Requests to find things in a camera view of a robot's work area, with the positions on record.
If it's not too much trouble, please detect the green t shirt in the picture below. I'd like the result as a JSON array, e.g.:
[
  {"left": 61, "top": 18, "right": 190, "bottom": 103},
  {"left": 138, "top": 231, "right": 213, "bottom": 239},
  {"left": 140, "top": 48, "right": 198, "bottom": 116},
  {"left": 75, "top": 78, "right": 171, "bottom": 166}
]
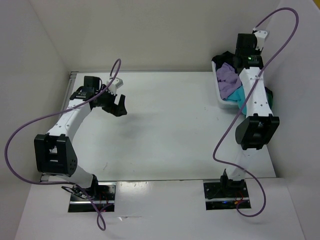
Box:
[{"left": 264, "top": 87, "right": 274, "bottom": 109}]

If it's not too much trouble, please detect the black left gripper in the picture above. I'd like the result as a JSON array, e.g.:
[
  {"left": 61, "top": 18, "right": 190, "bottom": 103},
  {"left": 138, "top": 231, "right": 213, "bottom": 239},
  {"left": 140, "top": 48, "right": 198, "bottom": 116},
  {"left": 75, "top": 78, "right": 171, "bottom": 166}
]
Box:
[{"left": 95, "top": 85, "right": 127, "bottom": 117}]

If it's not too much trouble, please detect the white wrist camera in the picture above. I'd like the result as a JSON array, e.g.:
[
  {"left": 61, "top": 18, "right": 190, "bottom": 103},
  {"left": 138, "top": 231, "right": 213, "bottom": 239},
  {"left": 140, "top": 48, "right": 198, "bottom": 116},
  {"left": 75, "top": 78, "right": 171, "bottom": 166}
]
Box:
[
  {"left": 252, "top": 28, "right": 269, "bottom": 51},
  {"left": 106, "top": 77, "right": 124, "bottom": 96}
]

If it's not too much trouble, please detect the aluminium table edge rail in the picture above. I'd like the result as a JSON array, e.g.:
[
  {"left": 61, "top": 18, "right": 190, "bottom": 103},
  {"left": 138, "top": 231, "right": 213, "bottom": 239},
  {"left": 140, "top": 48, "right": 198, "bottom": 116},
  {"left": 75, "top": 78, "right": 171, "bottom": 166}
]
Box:
[{"left": 39, "top": 70, "right": 217, "bottom": 182}]

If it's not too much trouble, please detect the black t shirt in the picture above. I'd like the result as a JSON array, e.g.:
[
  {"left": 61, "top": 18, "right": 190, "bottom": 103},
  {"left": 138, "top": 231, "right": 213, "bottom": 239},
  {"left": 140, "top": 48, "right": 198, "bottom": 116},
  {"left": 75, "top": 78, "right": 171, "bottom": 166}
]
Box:
[{"left": 211, "top": 51, "right": 235, "bottom": 71}]

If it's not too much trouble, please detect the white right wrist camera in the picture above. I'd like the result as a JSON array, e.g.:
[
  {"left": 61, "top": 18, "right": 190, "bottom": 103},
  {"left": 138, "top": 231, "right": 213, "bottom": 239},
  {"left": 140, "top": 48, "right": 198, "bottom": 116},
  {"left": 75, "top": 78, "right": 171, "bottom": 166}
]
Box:
[{"left": 252, "top": 28, "right": 269, "bottom": 51}]

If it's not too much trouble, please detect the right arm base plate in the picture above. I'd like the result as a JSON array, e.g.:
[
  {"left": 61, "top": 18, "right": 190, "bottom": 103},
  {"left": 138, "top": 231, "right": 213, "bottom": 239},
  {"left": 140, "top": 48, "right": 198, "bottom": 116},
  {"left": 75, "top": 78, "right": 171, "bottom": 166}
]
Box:
[{"left": 203, "top": 179, "right": 251, "bottom": 211}]

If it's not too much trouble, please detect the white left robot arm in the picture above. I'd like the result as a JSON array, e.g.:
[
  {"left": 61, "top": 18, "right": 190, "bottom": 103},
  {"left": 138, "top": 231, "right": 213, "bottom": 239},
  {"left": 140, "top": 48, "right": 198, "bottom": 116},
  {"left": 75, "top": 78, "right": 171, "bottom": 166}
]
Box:
[{"left": 34, "top": 76, "right": 127, "bottom": 200}]

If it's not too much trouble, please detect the white plastic laundry basket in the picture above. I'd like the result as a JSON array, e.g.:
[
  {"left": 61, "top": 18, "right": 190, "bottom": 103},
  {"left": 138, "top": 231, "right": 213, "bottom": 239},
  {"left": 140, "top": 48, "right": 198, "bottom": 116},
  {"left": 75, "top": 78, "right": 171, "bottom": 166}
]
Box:
[{"left": 211, "top": 61, "right": 239, "bottom": 109}]

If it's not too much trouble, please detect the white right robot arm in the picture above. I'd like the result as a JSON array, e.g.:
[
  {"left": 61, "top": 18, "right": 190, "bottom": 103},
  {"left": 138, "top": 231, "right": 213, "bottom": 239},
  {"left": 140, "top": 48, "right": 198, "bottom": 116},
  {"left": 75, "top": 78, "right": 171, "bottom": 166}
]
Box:
[{"left": 219, "top": 30, "right": 280, "bottom": 197}]

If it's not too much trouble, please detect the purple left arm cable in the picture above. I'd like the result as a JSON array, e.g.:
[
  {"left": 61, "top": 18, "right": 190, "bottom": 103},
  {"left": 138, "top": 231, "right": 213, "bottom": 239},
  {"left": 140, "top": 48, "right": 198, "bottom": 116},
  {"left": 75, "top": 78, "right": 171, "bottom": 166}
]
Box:
[{"left": 3, "top": 58, "right": 122, "bottom": 231}]

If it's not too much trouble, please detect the purple t shirt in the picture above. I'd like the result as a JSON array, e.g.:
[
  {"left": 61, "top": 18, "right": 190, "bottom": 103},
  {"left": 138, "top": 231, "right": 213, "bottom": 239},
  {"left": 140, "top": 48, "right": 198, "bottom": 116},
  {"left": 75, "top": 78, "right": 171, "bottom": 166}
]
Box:
[{"left": 216, "top": 62, "right": 242, "bottom": 100}]

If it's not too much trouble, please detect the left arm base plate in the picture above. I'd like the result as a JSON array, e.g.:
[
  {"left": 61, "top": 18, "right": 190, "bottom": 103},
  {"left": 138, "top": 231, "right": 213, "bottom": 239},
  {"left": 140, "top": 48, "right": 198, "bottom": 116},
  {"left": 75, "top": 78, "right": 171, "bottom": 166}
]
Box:
[{"left": 61, "top": 182, "right": 117, "bottom": 213}]

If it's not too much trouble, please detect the cyan t shirt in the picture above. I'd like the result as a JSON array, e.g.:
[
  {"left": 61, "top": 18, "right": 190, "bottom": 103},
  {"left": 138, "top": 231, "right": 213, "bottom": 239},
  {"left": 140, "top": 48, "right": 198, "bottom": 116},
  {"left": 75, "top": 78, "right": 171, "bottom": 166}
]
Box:
[{"left": 226, "top": 86, "right": 246, "bottom": 109}]

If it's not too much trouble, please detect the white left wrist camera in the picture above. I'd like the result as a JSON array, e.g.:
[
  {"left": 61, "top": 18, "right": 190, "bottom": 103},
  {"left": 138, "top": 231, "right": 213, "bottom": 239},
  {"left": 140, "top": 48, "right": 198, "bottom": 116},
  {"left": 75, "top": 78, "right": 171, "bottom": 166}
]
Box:
[{"left": 106, "top": 77, "right": 124, "bottom": 96}]

